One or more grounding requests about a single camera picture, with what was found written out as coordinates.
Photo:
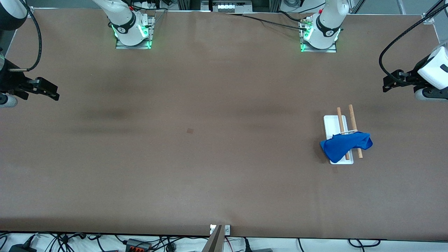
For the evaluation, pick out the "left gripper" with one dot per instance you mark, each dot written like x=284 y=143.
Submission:
x=411 y=79

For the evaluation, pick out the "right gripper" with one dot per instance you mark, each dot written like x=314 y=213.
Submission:
x=10 y=81

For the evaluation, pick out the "blue microfibre towel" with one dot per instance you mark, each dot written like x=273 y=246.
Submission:
x=343 y=147

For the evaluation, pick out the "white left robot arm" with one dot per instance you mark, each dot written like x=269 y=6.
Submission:
x=323 y=28

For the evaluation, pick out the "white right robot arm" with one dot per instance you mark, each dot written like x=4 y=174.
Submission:
x=127 y=21

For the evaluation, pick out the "wooden rack rod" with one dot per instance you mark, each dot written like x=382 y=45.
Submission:
x=352 y=117
x=340 y=119

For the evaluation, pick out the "white rack base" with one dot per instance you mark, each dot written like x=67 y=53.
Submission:
x=330 y=126

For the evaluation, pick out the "black power adapter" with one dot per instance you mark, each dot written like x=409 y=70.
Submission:
x=22 y=249

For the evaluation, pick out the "grey box with orange clips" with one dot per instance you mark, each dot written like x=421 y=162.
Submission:
x=138 y=243

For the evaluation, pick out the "white power strip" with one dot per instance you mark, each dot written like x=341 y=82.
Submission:
x=229 y=6

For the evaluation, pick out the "black plug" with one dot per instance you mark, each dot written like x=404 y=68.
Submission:
x=246 y=245

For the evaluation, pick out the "metal table corner bracket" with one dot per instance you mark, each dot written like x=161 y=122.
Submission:
x=29 y=12
x=428 y=18

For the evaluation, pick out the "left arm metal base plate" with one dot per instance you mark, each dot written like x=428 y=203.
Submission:
x=318 y=50

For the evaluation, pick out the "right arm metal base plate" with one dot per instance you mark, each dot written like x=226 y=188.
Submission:
x=133 y=47

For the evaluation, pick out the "aluminium frame posts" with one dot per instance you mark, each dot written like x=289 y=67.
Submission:
x=189 y=4

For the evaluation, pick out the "small metal edge bracket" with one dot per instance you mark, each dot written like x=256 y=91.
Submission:
x=227 y=230

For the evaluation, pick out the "grey-brown camera pole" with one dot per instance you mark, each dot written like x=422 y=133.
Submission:
x=214 y=243

